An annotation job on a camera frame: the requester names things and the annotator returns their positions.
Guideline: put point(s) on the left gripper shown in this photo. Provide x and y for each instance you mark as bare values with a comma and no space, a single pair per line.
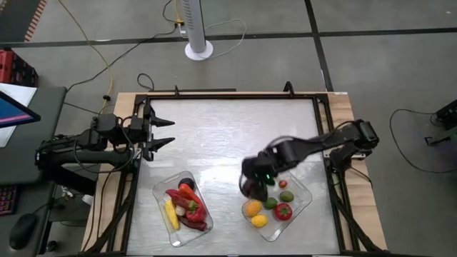
148,132

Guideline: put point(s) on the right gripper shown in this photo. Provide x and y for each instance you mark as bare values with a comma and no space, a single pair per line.
262,166

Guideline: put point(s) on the dark maroon round fruit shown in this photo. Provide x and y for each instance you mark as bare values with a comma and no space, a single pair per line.
252,189

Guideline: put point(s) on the orange citrus fruit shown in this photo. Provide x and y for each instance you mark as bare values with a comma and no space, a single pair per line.
253,208

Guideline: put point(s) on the green lime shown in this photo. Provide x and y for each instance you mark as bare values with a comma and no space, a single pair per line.
270,203

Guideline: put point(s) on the small red orange fruit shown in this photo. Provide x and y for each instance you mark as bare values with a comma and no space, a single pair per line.
282,184

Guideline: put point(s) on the yellow lemon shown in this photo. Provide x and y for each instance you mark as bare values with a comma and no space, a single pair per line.
259,221

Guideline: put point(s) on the large red tomato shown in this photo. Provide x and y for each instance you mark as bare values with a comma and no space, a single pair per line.
283,212

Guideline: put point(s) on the dark purple round vegetable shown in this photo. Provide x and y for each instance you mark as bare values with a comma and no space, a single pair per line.
187,182

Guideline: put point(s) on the red bell pepper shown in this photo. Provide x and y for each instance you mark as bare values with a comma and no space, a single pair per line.
196,213

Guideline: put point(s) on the orange carrot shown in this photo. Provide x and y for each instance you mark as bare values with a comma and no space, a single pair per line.
187,191

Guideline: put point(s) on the dark purple eggplant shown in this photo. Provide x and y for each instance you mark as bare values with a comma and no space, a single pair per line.
194,225

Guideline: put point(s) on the white garlic bulb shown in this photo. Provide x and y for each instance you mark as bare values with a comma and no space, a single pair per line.
180,211

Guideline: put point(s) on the yellow corn cob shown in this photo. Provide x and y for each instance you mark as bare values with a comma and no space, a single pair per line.
171,216

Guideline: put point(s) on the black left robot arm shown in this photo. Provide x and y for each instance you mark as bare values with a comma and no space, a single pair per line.
71,153

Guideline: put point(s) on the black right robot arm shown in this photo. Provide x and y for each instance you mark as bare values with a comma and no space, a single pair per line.
321,142

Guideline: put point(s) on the clear plastic basket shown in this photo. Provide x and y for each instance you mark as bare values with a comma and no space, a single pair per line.
300,200
182,237

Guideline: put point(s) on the white tower fan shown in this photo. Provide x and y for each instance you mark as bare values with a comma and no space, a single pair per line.
194,28

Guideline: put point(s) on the gray desk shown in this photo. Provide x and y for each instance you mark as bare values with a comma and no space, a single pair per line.
46,118

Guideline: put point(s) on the wooden table board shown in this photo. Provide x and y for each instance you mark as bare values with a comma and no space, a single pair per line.
342,107

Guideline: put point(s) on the computer monitor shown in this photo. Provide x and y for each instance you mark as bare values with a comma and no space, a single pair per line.
14,112

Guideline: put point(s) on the white paper sheet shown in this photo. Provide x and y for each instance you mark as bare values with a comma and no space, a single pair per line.
18,93

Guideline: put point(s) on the red crate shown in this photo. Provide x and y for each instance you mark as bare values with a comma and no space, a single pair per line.
14,69

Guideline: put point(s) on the black computer mouse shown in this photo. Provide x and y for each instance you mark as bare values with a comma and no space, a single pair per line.
23,228

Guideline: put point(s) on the computer keyboard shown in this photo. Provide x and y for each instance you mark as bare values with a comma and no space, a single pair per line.
7,200

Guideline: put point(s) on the black mat with striped edge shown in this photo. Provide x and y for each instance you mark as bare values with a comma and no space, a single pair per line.
14,18

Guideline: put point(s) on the black equipment stand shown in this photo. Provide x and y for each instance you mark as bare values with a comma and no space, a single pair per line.
446,114

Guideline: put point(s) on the black table frame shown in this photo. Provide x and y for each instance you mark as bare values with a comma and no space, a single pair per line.
232,95

